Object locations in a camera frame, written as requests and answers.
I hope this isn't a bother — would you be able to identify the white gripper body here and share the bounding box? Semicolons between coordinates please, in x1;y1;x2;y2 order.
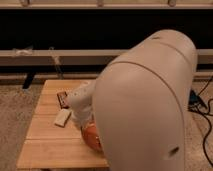
71;106;93;129

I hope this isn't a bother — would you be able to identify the orange ceramic bowl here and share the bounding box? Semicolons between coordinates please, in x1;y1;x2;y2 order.
81;121;102;152

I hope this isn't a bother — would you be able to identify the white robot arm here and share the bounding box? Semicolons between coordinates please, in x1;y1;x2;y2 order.
66;80;96;128

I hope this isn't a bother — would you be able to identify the dark brown snack packet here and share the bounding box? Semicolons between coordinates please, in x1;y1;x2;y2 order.
57;91;68;109

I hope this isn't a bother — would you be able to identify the black floor cable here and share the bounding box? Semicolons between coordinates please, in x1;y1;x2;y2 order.
187;75;213;168

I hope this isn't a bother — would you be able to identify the grey metal rail beam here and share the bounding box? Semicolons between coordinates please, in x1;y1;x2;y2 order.
0;49;213;67

